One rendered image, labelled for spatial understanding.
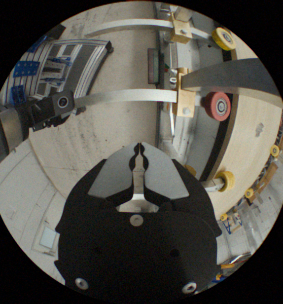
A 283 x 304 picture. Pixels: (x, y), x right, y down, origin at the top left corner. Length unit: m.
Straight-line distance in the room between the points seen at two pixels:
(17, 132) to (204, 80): 0.31
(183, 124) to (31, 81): 0.96
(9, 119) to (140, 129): 1.14
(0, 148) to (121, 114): 1.10
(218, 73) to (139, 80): 1.02
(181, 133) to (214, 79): 0.45
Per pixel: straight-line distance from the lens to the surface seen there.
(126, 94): 0.25
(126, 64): 1.19
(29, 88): 0.77
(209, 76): 0.17
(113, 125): 1.20
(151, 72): 0.43
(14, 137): 0.21
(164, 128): 0.44
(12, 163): 2.60
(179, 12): 0.36
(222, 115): 0.30
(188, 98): 0.27
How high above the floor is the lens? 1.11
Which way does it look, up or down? 58 degrees down
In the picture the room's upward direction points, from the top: 179 degrees counter-clockwise
